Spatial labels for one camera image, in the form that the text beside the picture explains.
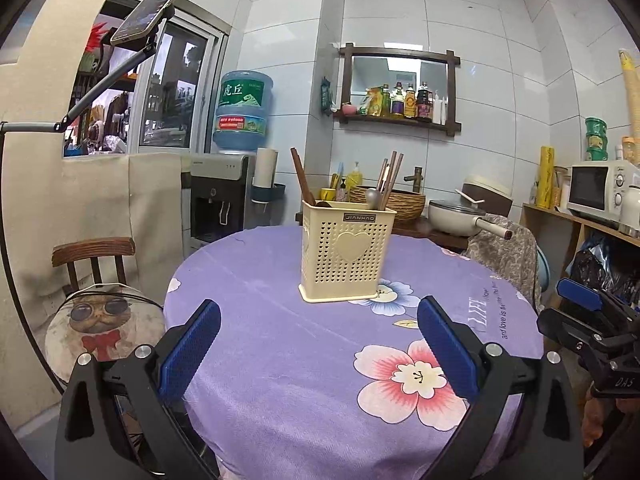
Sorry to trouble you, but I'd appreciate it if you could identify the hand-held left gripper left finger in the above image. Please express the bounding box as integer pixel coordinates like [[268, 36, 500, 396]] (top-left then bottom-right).
[[54, 299, 222, 480]]

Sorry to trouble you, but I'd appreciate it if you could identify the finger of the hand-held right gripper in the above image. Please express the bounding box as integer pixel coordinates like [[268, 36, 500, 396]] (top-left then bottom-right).
[[537, 307, 616, 361], [559, 278, 640, 326]]

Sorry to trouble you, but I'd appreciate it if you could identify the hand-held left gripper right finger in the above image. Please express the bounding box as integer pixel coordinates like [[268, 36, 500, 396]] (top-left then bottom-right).
[[416, 296, 586, 480]]

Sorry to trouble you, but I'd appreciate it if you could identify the cream plastic utensil holder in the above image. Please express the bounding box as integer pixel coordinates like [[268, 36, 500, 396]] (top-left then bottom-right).
[[298, 200, 398, 304]]

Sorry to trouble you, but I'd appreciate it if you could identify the bundle of wooden chopsticks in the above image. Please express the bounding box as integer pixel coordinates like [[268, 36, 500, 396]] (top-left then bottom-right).
[[377, 150, 405, 211]]

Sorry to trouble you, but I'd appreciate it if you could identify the dark wooden spatula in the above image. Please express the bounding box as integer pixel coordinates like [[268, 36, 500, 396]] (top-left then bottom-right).
[[291, 148, 313, 207]]

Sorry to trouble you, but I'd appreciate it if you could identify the person's right hand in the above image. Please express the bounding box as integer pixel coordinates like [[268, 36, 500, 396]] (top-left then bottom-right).
[[582, 395, 640, 453]]

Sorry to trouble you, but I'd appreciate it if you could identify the black plastic bag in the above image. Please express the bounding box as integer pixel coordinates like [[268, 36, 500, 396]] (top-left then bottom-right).
[[570, 247, 640, 311]]

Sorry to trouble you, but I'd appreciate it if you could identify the light blue basin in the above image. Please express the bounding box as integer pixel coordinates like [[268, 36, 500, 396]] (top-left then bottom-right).
[[535, 250, 553, 306]]

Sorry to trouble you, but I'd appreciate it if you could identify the light wooden shelf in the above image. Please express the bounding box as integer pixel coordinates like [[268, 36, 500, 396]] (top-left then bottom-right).
[[520, 202, 640, 311]]

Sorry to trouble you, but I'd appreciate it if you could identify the floral paisley cloth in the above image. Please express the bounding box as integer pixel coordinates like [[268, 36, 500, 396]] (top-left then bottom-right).
[[467, 214, 543, 311]]

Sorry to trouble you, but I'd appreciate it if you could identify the cat print seat cushion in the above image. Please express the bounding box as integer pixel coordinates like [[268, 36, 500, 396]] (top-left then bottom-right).
[[45, 282, 166, 386]]

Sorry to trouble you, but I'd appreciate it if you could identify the white kettle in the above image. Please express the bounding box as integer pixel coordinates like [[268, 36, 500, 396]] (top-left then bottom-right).
[[620, 185, 640, 238]]

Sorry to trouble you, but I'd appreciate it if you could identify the white microwave oven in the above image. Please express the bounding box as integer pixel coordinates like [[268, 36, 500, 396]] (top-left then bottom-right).
[[566, 160, 640, 231]]

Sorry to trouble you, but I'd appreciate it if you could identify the glass jar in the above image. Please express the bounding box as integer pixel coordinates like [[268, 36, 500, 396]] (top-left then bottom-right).
[[552, 167, 571, 211]]

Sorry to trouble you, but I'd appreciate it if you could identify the purple floral tablecloth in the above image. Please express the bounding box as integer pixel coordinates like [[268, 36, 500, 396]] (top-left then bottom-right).
[[162, 225, 546, 480]]

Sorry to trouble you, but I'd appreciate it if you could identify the yellow plastic roll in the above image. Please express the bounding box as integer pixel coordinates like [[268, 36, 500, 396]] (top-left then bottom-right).
[[535, 146, 557, 209]]

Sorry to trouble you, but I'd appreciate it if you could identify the cream pan with lid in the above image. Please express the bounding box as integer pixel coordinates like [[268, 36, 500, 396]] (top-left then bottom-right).
[[427, 199, 514, 241]]

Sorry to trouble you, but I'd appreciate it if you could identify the cream brown rice cooker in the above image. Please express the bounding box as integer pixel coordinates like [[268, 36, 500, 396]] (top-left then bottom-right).
[[460, 175, 513, 216]]

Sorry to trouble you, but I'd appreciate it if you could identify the wooden chair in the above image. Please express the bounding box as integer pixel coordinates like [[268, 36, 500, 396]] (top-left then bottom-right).
[[45, 236, 166, 396]]

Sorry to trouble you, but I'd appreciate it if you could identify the woven brown basin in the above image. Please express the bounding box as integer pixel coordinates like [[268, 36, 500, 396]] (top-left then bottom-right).
[[348, 185, 427, 222]]

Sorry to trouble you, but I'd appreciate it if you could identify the stack of green cups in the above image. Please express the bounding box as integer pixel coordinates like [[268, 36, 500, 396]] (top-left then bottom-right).
[[584, 116, 608, 162]]

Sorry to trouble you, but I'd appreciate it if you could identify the grey water dispenser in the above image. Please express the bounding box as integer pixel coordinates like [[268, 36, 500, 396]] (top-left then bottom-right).
[[190, 152, 256, 256]]

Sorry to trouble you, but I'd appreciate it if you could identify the bronze faucet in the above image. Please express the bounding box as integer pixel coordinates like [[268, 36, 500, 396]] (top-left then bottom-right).
[[403, 166, 425, 195]]

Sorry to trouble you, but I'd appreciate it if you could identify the teal paper towel holder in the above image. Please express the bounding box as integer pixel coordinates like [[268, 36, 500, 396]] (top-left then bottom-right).
[[250, 183, 287, 206]]

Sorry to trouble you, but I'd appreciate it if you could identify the beige cardboard sheet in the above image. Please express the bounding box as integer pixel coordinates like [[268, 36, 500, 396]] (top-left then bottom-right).
[[0, 0, 191, 426]]

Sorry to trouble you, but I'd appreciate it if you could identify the paper towel roll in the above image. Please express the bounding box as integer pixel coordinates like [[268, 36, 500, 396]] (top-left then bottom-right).
[[254, 147, 279, 196]]

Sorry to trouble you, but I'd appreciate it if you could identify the stack of yellow paper cups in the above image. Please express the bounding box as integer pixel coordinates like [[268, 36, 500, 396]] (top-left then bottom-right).
[[619, 49, 640, 166]]

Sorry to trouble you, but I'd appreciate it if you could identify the dark wooden mirror shelf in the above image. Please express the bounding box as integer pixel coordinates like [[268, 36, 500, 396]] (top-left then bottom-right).
[[332, 42, 463, 136]]

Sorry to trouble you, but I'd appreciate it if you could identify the dark soy sauce bottle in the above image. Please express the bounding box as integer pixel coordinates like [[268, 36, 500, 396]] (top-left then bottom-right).
[[416, 81, 434, 122]]

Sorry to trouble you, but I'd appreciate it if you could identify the blue water jug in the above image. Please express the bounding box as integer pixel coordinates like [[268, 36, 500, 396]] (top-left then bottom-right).
[[212, 70, 275, 153]]

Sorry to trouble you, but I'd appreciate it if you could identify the yellow seasoning bag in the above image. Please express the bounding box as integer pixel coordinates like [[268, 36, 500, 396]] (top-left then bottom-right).
[[364, 87, 385, 117]]

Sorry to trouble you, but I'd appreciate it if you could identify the smartphone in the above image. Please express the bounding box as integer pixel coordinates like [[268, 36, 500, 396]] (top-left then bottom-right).
[[110, 0, 182, 52]]

